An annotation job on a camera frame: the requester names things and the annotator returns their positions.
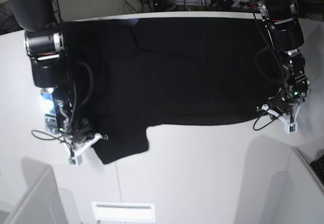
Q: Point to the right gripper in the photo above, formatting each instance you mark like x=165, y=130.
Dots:
x=61, y=117

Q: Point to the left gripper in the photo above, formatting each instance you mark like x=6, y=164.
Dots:
x=295, y=85

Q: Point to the black T-shirt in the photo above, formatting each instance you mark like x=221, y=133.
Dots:
x=180, y=71

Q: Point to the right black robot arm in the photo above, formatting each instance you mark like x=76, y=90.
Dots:
x=44, y=44

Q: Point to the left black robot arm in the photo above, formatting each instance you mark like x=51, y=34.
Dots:
x=286, y=36

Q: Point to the black keyboard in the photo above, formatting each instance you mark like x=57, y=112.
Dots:
x=318, y=167

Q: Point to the right white partition panel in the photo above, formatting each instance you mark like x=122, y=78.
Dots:
x=304, y=177

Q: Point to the white partition panel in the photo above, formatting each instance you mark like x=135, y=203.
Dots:
x=304, y=177
x=41, y=203

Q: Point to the left white partition panel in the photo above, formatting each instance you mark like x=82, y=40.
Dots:
x=41, y=203

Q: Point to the white table slot plate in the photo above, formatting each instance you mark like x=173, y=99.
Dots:
x=124, y=212

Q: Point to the white power strip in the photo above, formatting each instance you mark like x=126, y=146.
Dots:
x=212, y=3

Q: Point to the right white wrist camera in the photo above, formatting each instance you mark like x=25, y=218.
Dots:
x=76, y=149

